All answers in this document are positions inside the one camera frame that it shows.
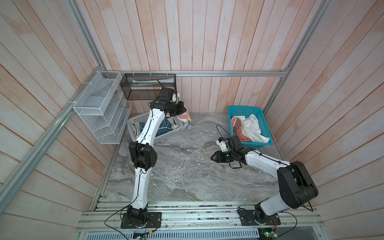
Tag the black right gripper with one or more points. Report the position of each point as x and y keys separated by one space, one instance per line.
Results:
x=218 y=156

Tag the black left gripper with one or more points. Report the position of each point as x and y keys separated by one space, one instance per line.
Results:
x=181 y=109

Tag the multicolour lettered towel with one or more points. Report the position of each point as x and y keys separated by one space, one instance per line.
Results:
x=184 y=118

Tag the red and white towel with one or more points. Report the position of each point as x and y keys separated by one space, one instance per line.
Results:
x=237 y=128

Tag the blue and cream towel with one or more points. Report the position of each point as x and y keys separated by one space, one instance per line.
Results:
x=166 y=126

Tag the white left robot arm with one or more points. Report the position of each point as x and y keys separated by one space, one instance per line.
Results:
x=143 y=155

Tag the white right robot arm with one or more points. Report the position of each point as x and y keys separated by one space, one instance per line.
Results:
x=296 y=186

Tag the white plastic laundry basket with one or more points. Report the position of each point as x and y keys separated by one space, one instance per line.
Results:
x=143 y=118

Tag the white towel in basket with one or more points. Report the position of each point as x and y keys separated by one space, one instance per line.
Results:
x=252 y=130

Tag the teal plastic basket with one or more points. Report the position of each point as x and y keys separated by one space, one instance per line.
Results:
x=247 y=111

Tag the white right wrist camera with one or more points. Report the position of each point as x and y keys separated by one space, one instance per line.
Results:
x=222 y=144

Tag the black mesh wall basket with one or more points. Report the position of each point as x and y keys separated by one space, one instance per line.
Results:
x=140 y=87

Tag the white wire mesh shelf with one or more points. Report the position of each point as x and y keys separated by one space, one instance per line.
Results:
x=103 y=107

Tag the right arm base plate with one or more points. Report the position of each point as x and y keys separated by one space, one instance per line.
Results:
x=257 y=218

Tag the aluminium wall rail back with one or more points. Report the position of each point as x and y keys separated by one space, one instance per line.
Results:
x=229 y=73

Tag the aluminium wall rail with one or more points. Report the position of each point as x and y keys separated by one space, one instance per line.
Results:
x=229 y=73
x=25 y=168

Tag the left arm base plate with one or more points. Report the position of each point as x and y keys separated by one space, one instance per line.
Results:
x=149 y=220

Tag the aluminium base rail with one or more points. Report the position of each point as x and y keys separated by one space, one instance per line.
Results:
x=191 y=216

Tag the aluminium wall rail left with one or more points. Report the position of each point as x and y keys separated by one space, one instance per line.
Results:
x=25 y=168

